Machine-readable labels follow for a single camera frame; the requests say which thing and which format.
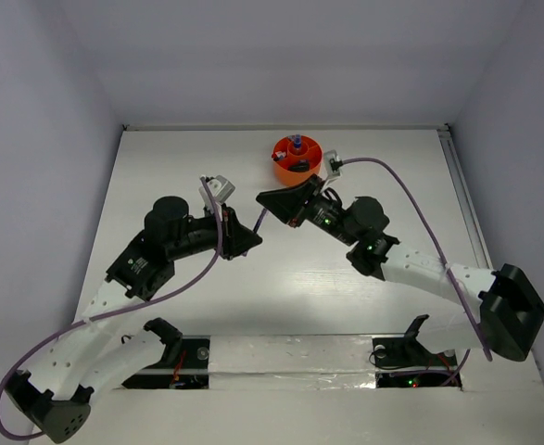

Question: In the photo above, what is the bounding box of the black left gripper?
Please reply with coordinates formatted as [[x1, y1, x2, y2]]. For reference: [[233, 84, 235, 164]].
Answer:
[[167, 199, 260, 260]]

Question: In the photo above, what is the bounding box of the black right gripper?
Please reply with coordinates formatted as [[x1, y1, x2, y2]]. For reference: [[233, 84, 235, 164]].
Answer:
[[255, 176, 358, 248]]

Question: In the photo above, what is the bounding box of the purple gel pen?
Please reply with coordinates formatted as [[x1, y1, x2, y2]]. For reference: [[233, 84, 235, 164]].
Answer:
[[253, 208, 268, 234]]

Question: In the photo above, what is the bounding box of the pink highlighter black body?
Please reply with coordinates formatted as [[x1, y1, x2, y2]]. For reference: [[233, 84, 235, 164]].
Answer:
[[288, 159, 310, 173]]

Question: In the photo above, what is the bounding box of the small clear blue-capped bottle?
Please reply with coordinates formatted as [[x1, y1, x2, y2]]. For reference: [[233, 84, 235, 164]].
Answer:
[[293, 134, 302, 154]]

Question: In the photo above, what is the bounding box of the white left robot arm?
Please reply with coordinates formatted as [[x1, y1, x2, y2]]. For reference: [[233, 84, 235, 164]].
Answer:
[[0, 196, 262, 444]]

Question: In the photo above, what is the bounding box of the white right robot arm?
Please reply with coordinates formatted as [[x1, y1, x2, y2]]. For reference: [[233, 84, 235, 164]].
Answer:
[[256, 175, 544, 363]]

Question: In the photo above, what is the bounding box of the orange round organizer container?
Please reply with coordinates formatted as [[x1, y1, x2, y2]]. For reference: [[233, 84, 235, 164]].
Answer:
[[272, 134, 323, 186]]

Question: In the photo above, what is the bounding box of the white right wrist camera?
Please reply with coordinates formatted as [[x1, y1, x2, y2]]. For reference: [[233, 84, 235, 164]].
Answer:
[[323, 150, 343, 184]]

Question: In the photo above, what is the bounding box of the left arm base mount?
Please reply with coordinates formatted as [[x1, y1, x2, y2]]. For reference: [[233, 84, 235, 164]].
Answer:
[[122, 318, 210, 390]]

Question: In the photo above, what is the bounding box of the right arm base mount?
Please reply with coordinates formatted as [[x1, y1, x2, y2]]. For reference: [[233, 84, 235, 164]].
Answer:
[[369, 315, 462, 388]]

